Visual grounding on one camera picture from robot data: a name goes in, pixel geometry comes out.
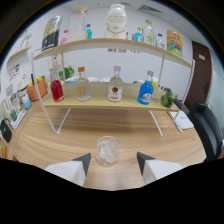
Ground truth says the blue liquid bottle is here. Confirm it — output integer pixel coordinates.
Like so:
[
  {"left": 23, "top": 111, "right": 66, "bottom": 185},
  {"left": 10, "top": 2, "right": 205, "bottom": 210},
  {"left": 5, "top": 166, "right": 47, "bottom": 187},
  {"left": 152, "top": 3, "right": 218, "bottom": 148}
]
[{"left": 137, "top": 70, "right": 155, "bottom": 106}]

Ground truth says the clear bottle with green cap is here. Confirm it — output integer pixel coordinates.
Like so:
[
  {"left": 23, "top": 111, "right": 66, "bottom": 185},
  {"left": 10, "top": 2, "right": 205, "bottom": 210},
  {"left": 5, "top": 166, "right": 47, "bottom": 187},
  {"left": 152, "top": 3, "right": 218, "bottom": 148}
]
[{"left": 143, "top": 19, "right": 155, "bottom": 45}]

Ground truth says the clear bottle with red label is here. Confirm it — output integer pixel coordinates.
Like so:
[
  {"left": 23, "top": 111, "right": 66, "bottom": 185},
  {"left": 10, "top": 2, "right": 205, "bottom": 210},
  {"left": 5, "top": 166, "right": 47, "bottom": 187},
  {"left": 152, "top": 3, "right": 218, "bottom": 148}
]
[{"left": 107, "top": 65, "right": 124, "bottom": 103}]

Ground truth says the light blue bottle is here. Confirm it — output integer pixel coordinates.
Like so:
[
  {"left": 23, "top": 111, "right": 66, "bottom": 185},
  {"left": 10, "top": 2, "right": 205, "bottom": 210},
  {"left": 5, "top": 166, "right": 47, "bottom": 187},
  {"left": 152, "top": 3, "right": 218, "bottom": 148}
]
[{"left": 133, "top": 26, "right": 144, "bottom": 43}]

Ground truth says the brown door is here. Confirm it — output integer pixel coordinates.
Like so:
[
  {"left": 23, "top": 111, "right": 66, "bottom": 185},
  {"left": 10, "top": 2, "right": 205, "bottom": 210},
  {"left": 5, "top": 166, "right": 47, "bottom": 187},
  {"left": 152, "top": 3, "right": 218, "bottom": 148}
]
[{"left": 184, "top": 40, "right": 213, "bottom": 111}]

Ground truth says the white-framed wooden two-tier rack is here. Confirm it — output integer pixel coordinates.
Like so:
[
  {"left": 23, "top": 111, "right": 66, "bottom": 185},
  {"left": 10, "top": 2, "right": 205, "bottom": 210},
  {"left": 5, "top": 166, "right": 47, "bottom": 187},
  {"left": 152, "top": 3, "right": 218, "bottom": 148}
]
[{"left": 31, "top": 37, "right": 196, "bottom": 138}]

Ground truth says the tall clear bottle cork lid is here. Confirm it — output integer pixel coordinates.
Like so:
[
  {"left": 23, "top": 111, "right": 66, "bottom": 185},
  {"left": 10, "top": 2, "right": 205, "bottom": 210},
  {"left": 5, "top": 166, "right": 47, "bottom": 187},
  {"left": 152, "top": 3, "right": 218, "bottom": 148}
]
[{"left": 67, "top": 7, "right": 90, "bottom": 43}]

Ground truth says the clear bottle with blue cap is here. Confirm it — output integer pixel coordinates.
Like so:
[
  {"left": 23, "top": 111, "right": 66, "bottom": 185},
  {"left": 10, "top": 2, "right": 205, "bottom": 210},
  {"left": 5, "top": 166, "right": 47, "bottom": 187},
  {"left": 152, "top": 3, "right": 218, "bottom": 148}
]
[{"left": 155, "top": 32, "right": 166, "bottom": 50}]

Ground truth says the wooden wall shelf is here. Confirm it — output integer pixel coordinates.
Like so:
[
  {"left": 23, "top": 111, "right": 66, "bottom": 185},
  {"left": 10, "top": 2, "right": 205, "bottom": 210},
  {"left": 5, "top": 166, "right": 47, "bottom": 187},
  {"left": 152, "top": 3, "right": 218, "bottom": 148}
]
[{"left": 6, "top": 45, "right": 33, "bottom": 63}]

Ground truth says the pink bottle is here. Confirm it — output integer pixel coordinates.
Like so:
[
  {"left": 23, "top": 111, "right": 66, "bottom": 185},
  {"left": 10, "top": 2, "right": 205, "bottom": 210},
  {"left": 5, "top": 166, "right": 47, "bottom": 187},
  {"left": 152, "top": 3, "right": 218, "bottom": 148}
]
[{"left": 59, "top": 29, "right": 69, "bottom": 46}]

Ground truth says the green cup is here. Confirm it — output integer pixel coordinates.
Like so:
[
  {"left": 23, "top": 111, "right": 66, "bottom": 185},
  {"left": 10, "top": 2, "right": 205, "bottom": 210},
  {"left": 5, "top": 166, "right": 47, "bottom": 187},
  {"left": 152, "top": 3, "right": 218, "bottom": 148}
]
[{"left": 9, "top": 109, "right": 18, "bottom": 122}]

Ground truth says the teal bottle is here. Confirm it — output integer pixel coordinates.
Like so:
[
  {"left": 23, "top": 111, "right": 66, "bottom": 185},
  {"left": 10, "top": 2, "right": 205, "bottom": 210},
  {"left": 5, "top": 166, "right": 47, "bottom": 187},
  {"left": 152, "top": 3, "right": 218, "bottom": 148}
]
[{"left": 85, "top": 23, "right": 93, "bottom": 40}]

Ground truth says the white notebook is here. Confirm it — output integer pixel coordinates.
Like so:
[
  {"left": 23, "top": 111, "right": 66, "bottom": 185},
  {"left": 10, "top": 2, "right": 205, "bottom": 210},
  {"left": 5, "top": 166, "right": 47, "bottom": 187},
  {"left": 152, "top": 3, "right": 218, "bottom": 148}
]
[{"left": 168, "top": 109, "right": 195, "bottom": 131}]

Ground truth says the large white milk bottle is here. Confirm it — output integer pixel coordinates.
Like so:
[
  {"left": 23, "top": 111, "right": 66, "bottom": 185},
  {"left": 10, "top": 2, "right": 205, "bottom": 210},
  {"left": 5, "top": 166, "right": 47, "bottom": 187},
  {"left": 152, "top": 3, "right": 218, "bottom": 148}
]
[{"left": 104, "top": 3, "right": 128, "bottom": 40}]

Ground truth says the green potted plant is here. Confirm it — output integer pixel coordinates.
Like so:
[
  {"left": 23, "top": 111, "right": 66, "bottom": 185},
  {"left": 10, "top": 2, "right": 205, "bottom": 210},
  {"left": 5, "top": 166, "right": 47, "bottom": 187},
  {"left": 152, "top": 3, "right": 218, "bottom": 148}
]
[{"left": 58, "top": 65, "right": 75, "bottom": 81}]

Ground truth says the ceiling air vent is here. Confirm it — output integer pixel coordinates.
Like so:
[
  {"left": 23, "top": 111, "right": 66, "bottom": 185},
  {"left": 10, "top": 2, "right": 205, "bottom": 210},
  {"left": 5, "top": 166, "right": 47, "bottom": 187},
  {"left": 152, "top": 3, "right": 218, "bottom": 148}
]
[{"left": 138, "top": 4, "right": 164, "bottom": 14}]

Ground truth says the red liquid bottle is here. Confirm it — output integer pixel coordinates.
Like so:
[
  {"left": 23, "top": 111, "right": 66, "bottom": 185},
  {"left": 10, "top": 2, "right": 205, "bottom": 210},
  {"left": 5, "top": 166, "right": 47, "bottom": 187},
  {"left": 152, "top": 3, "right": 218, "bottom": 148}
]
[{"left": 49, "top": 70, "right": 65, "bottom": 103}]

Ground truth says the clear glass with ice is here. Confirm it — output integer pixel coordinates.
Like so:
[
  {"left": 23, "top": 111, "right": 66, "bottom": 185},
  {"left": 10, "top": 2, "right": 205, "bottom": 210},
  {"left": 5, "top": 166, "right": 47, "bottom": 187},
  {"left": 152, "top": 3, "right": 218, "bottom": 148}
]
[{"left": 94, "top": 135, "right": 120, "bottom": 168}]

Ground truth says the black sofa chair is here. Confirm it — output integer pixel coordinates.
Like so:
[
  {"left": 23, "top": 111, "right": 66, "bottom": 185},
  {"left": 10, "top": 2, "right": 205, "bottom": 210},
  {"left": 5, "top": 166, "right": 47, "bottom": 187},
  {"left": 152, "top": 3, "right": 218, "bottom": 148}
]
[{"left": 188, "top": 102, "right": 224, "bottom": 161}]

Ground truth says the white scale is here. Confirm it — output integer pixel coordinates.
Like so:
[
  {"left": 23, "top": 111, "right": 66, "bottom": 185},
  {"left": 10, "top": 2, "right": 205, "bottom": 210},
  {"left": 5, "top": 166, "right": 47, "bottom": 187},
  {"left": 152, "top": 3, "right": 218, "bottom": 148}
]
[{"left": 9, "top": 109, "right": 28, "bottom": 130}]

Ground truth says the black and yellow can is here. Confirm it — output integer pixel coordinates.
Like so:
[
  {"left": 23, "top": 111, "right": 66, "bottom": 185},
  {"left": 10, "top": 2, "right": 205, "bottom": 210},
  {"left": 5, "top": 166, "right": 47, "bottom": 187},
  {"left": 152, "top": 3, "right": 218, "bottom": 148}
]
[{"left": 41, "top": 15, "right": 64, "bottom": 52}]

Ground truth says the orange basket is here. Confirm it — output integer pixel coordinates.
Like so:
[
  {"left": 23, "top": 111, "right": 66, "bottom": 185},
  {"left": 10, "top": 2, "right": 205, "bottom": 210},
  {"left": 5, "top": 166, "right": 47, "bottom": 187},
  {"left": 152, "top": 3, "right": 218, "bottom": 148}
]
[{"left": 26, "top": 79, "right": 48, "bottom": 102}]

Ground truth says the black kettle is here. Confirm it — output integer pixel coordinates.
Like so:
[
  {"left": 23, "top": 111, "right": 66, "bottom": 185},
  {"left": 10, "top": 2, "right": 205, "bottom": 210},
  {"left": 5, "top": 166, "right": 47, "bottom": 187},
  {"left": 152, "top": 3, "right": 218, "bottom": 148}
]
[{"left": 0, "top": 118, "right": 13, "bottom": 144}]

